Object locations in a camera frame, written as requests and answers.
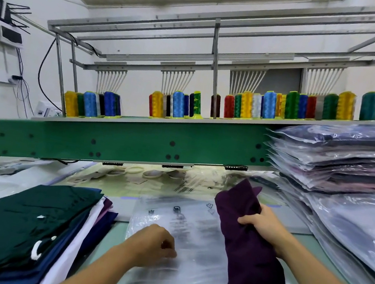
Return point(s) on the dark green shirt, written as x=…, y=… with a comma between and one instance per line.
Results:
x=16, y=224

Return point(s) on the wall router with antennas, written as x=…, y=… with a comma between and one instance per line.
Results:
x=8, y=28

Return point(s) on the person's left forearm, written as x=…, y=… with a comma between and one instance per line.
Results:
x=96, y=273

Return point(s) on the grey metal thread rack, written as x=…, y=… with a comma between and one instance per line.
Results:
x=216, y=54

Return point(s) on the stack of bagged garments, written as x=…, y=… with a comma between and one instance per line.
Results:
x=344, y=162

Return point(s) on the white box device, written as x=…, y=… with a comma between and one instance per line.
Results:
x=47, y=110

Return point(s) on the stack of plastic bags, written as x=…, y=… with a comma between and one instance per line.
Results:
x=183, y=271

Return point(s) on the white wall socket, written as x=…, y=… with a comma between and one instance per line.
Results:
x=3, y=77

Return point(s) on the person's left hand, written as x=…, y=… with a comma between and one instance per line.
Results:
x=149, y=244

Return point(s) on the row of coloured thread spools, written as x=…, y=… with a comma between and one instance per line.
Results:
x=262, y=103

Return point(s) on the purple shirt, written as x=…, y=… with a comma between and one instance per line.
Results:
x=253, y=271

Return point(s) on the person's right hand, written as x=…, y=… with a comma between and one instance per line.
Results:
x=268, y=224

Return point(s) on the green machine beam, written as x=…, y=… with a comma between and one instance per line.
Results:
x=111, y=140

